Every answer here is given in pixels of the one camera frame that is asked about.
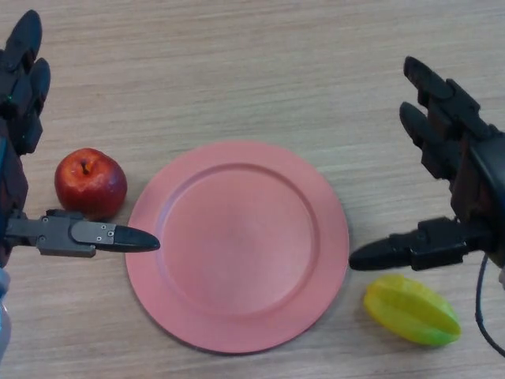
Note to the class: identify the red apple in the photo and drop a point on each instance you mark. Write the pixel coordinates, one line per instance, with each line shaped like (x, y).
(90, 184)

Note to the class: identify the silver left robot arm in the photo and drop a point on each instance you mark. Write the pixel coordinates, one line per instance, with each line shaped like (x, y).
(4, 312)

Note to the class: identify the yellow starfruit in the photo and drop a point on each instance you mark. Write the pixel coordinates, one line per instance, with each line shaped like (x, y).
(411, 312)

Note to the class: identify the pink round plate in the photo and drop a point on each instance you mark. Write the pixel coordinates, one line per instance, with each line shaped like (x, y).
(238, 245)

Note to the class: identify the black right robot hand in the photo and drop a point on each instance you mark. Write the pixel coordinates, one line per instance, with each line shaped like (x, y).
(487, 177)

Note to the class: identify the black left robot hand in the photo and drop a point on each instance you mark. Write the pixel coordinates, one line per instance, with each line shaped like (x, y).
(59, 235)

